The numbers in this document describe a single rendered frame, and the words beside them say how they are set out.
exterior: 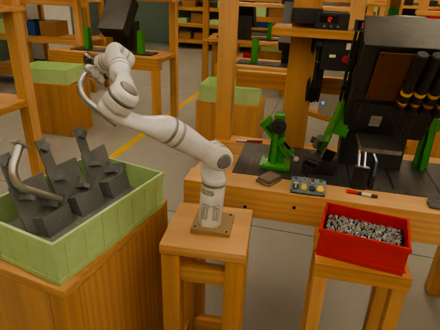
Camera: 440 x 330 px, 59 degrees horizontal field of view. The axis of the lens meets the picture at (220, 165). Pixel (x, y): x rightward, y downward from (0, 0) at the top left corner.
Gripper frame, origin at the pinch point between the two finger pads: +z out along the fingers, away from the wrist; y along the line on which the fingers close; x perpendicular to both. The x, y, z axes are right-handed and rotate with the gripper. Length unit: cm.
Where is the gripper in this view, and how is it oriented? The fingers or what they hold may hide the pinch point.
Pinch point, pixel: (91, 68)
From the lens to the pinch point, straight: 177.1
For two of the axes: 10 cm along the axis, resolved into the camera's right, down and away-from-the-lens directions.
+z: -5.9, -0.6, 8.0
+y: -6.1, -6.2, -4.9
